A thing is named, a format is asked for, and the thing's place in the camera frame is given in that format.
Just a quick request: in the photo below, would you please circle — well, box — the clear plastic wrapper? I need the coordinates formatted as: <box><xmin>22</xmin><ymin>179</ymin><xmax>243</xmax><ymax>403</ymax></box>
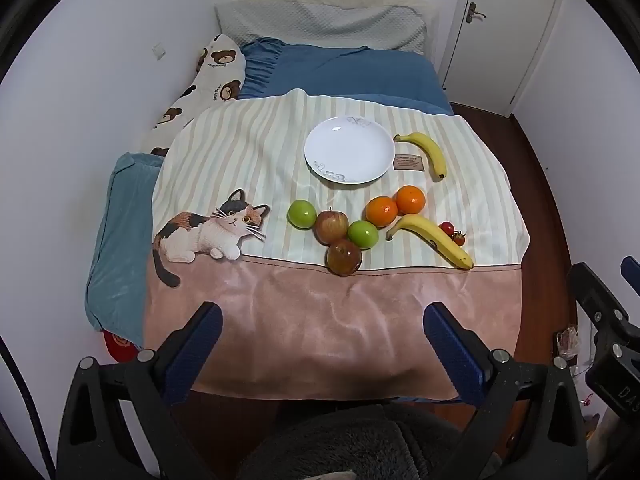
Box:
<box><xmin>554</xmin><ymin>327</ymin><xmax>584</xmax><ymax>361</ymax></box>

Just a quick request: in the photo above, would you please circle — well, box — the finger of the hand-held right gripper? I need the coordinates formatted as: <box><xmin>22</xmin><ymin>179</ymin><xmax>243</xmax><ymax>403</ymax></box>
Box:
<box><xmin>566</xmin><ymin>261</ymin><xmax>632</xmax><ymax>343</ymax></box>
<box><xmin>620</xmin><ymin>255</ymin><xmax>640</xmax><ymax>288</ymax></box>

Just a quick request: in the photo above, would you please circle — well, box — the grey quilted pillow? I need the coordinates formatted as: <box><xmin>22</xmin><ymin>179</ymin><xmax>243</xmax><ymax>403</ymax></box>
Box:
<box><xmin>215</xmin><ymin>0</ymin><xmax>432</xmax><ymax>56</ymax></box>

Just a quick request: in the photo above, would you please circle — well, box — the striped cat print blanket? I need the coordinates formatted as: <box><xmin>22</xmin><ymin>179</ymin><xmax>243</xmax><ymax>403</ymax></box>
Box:
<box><xmin>141</xmin><ymin>88</ymin><xmax>532</xmax><ymax>402</ymax></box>

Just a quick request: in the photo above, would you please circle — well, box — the bear print pillow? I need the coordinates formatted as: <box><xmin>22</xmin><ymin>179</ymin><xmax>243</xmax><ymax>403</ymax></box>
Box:
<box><xmin>137</xmin><ymin>34</ymin><xmax>247</xmax><ymax>157</ymax></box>

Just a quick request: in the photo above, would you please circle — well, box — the green apple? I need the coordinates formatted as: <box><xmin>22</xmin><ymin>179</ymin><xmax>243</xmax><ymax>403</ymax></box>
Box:
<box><xmin>287</xmin><ymin>199</ymin><xmax>318</xmax><ymax>231</ymax></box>
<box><xmin>347</xmin><ymin>220</ymin><xmax>380</xmax><ymax>250</ymax></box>

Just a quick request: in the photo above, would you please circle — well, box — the white door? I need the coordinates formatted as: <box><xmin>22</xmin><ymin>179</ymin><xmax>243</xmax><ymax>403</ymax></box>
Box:
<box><xmin>440</xmin><ymin>0</ymin><xmax>567</xmax><ymax>119</ymax></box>

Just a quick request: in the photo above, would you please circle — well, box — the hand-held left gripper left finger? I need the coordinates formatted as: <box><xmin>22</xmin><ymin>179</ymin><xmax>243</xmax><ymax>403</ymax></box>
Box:
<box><xmin>57</xmin><ymin>301</ymin><xmax>224</xmax><ymax>480</ymax></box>

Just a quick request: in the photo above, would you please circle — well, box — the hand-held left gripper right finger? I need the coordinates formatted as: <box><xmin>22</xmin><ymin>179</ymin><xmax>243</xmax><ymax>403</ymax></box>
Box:
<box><xmin>422</xmin><ymin>301</ymin><xmax>588</xmax><ymax>480</ymax></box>

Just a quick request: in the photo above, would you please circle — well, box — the long yellow banana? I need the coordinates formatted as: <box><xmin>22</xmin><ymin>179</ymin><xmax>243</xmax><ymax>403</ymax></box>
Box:
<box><xmin>385</xmin><ymin>213</ymin><xmax>474</xmax><ymax>271</ymax></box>

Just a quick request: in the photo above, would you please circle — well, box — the short yellow banana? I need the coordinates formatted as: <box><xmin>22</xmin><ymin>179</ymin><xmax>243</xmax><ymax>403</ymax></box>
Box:
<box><xmin>393</xmin><ymin>131</ymin><xmax>447</xmax><ymax>181</ymax></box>

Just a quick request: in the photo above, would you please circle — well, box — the teal velvet cushion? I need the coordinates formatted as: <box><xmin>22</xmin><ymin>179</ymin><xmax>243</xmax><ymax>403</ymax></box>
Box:
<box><xmin>84</xmin><ymin>152</ymin><xmax>166</xmax><ymax>332</ymax></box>

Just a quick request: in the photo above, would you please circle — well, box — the black cable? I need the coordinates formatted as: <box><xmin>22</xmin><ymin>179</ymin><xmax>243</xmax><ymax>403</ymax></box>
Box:
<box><xmin>0</xmin><ymin>332</ymin><xmax>57</xmax><ymax>480</ymax></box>

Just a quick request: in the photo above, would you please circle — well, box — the grey fuzzy clothing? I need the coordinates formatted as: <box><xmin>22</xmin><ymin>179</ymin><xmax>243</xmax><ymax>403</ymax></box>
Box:
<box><xmin>248</xmin><ymin>402</ymin><xmax>502</xmax><ymax>480</ymax></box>

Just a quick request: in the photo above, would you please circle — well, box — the red cloth item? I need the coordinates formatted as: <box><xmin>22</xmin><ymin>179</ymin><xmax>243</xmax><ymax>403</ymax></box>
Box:
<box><xmin>102</xmin><ymin>330</ymin><xmax>144</xmax><ymax>364</ymax></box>

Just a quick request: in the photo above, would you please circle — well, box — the white plate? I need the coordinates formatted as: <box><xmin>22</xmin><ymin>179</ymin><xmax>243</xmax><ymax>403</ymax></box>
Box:
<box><xmin>304</xmin><ymin>115</ymin><xmax>396</xmax><ymax>185</ymax></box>

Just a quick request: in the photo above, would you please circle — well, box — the blue ruffled pillow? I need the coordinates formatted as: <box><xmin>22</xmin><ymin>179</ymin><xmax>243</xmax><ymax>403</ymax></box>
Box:
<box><xmin>236</xmin><ymin>37</ymin><xmax>454</xmax><ymax>116</ymax></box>

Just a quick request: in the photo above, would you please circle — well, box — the dark red apple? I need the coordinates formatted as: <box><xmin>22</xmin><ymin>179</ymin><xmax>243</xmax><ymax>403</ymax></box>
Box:
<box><xmin>326</xmin><ymin>239</ymin><xmax>363</xmax><ymax>277</ymax></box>

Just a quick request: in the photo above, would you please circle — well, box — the orange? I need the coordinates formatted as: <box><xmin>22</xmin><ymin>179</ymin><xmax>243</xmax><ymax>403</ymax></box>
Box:
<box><xmin>395</xmin><ymin>185</ymin><xmax>427</xmax><ymax>216</ymax></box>
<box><xmin>365</xmin><ymin>196</ymin><xmax>399</xmax><ymax>227</ymax></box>

